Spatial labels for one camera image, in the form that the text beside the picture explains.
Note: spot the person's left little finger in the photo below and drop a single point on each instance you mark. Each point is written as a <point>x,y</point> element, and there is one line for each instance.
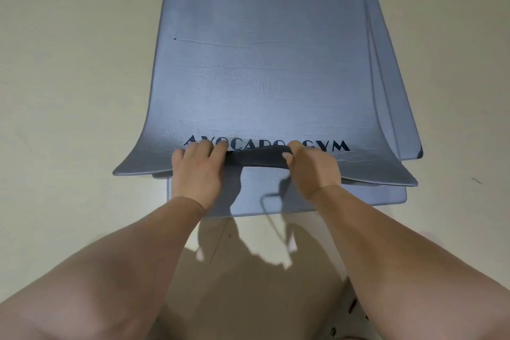
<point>177,154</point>

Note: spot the person's left middle finger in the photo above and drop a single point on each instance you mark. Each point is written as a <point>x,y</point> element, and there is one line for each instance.
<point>207,150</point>

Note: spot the person's right thumb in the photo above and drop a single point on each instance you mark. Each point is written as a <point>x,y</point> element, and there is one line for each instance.
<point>288,161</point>

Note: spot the person's left hand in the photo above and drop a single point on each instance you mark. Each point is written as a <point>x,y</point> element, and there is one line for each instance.
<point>197,178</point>

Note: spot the person's right forearm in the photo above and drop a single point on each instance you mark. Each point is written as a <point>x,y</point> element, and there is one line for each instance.
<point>406,268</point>

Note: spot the white patterned garment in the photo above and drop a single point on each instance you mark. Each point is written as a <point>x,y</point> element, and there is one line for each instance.
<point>360,312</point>

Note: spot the person's left forearm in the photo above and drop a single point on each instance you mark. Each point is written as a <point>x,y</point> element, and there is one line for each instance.
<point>119,272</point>

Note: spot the blue-grey yoga mat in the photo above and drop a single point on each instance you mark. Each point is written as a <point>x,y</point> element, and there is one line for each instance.
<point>263,72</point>

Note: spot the person's right hand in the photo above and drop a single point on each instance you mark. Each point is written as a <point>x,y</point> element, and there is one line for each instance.
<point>316,172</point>

